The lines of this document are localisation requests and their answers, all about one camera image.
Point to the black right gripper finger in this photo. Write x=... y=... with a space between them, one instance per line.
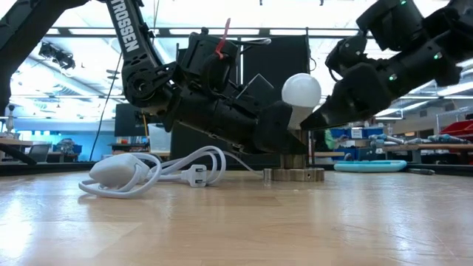
x=325 y=118

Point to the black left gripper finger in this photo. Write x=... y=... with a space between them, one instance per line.
x=297 y=147

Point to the brass lamp socket base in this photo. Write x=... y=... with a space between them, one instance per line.
x=295 y=174

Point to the white light bulb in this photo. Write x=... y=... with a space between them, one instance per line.
x=301 y=90

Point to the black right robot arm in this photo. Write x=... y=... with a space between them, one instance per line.
x=406 y=26

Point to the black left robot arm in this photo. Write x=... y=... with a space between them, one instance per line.
x=127 y=33

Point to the blue storage bin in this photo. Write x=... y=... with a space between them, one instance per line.
x=340 y=133
x=374 y=132

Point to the person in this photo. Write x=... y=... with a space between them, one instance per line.
x=330 y=140

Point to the teal tray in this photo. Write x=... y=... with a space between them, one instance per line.
x=369 y=166

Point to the black room divider panel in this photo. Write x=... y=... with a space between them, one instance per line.
x=184 y=142
x=281 y=55

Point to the red zip tie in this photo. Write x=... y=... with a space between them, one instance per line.
x=221 y=46

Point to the wooden workbench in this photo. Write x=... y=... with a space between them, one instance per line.
x=443 y=146

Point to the red storage bin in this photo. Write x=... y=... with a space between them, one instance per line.
x=460 y=129

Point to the clear plastic storage bin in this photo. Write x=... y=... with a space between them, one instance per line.
x=157 y=140

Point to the low cluttered background table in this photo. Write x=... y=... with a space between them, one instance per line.
x=129 y=147

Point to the black computer monitor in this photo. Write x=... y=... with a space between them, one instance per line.
x=123 y=123

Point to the grey office chair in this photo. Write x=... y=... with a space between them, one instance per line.
x=38 y=151

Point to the wooden background desk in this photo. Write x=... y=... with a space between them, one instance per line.
x=15 y=142

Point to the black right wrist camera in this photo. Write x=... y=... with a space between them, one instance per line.
x=347 y=53

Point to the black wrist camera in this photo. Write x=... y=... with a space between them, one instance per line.
x=347 y=53
x=258 y=88

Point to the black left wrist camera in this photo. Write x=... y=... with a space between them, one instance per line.
x=258 y=88

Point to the black ceiling-mounted camera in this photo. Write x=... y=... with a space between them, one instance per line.
x=59 y=57

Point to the black aluminium table frame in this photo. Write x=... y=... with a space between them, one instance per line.
x=37 y=169

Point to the white post black knob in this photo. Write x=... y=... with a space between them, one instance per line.
x=11 y=108

